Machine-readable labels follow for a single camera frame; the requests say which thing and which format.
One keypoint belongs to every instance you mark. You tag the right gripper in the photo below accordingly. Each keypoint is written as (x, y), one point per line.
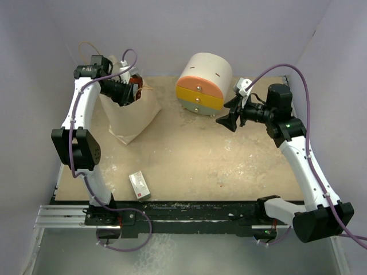
(229, 120)

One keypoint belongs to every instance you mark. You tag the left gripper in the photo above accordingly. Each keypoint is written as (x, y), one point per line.
(127, 97)

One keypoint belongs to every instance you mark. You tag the red chips bag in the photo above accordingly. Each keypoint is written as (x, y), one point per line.
(137, 81)

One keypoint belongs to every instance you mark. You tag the white paper bag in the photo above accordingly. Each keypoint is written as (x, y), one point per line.
(125, 123)

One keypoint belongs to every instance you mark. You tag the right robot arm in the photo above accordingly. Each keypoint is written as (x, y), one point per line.
(323, 214)

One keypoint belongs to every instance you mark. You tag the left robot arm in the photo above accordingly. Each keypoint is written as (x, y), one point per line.
(74, 143)

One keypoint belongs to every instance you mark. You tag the pastel mini drawer cabinet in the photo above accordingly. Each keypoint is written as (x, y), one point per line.
(203, 85)

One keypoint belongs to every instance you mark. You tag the small white box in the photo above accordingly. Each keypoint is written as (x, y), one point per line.
(140, 187)

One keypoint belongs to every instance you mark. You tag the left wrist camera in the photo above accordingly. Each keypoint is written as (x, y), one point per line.
(127, 71)

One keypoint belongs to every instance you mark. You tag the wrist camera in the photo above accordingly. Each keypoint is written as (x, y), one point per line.
(242, 90)
(127, 71)

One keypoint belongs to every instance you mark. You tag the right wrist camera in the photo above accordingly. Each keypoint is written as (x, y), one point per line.
(242, 90)

